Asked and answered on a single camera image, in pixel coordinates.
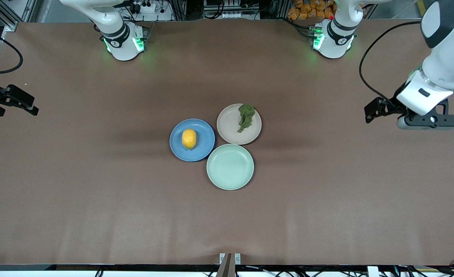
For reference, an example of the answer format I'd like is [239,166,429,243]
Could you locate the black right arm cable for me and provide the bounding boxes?
[0,37,23,75]

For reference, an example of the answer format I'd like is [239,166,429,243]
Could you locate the blue plate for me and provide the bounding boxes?
[170,118,216,162]

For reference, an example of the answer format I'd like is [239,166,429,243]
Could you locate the green lettuce leaf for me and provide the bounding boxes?
[237,104,256,133]

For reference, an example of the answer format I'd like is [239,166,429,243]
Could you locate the metal bracket with brown post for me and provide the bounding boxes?
[219,253,241,277]

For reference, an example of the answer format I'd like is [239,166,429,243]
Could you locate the white electronics block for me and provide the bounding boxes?
[203,0,247,19]

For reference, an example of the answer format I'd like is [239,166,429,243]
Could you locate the yellow lemon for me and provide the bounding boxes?
[182,129,197,150]

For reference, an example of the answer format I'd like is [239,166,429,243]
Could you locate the light green plate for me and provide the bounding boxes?
[206,144,254,190]

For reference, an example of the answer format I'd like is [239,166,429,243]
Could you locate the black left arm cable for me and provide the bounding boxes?
[359,20,423,103]

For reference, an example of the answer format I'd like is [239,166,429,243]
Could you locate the aluminium frame profile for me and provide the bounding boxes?
[0,0,39,32]

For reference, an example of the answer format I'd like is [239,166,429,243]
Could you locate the brown table cover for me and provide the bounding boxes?
[0,18,454,266]

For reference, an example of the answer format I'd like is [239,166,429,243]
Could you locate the white power strip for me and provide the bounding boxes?
[129,0,157,14]

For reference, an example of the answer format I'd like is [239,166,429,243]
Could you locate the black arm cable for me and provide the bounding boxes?
[359,20,423,103]
[0,37,23,75]

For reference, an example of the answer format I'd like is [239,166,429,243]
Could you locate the beige pink plate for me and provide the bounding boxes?
[216,103,262,145]

